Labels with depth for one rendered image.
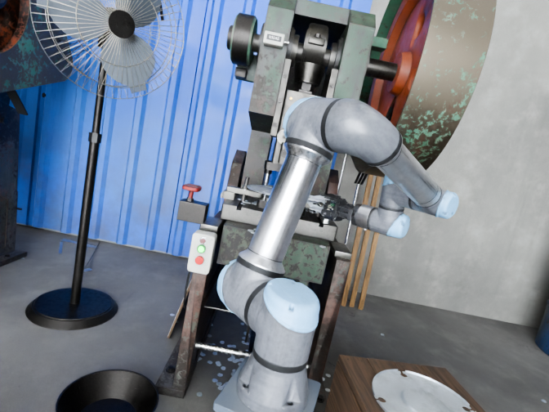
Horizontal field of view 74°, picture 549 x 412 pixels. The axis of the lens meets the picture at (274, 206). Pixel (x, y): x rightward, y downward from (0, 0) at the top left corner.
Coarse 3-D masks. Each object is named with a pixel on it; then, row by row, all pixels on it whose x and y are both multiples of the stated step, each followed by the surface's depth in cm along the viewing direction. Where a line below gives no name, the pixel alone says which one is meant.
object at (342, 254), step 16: (336, 176) 181; (336, 192) 176; (336, 240) 153; (336, 256) 128; (336, 272) 126; (320, 288) 149; (336, 288) 127; (320, 304) 142; (336, 304) 128; (320, 320) 131; (336, 320) 128; (320, 336) 130; (320, 352) 130; (320, 368) 131; (320, 400) 141
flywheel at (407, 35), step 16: (416, 0) 142; (432, 0) 116; (400, 16) 154; (416, 16) 141; (400, 32) 159; (416, 32) 140; (400, 48) 154; (416, 48) 134; (400, 64) 137; (416, 64) 130; (384, 80) 170; (400, 80) 138; (384, 96) 164; (400, 96) 140; (384, 112) 159; (400, 112) 137
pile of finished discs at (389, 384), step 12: (384, 372) 111; (396, 372) 113; (408, 372) 114; (372, 384) 103; (384, 384) 105; (396, 384) 106; (408, 384) 107; (420, 384) 109; (432, 384) 110; (384, 396) 99; (396, 396) 100; (408, 396) 100; (420, 396) 101; (432, 396) 103; (444, 396) 105; (456, 396) 106; (384, 408) 94; (396, 408) 95; (408, 408) 96; (420, 408) 96; (432, 408) 98; (444, 408) 99; (456, 408) 101; (468, 408) 102
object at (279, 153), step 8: (288, 96) 137; (296, 96) 137; (304, 96) 137; (320, 96) 137; (288, 104) 138; (280, 120) 139; (280, 128) 139; (280, 136) 138; (280, 144) 140; (280, 152) 137; (272, 160) 141; (280, 160) 138
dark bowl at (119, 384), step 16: (80, 384) 121; (96, 384) 125; (112, 384) 127; (128, 384) 128; (144, 384) 127; (64, 400) 114; (80, 400) 119; (96, 400) 123; (112, 400) 124; (128, 400) 125; (144, 400) 123
